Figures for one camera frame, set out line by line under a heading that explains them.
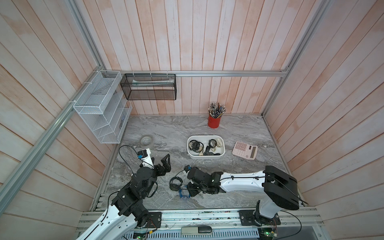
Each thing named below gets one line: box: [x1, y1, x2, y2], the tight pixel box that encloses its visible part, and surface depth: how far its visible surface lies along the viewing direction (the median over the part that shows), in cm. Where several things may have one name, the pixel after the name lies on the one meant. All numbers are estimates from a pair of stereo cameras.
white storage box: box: [187, 135, 226, 159], surface depth 100 cm
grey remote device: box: [181, 226, 213, 235], surface depth 71 cm
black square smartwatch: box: [208, 139, 217, 149], surface depth 102 cm
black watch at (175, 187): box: [169, 176, 183, 192], surface depth 83 cm
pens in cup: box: [208, 102, 226, 119], surface depth 103 cm
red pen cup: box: [207, 115, 222, 129], surface depth 114 cm
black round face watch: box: [203, 151, 221, 156], surface depth 98 cm
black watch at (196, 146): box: [188, 140, 204, 153], surface depth 100 cm
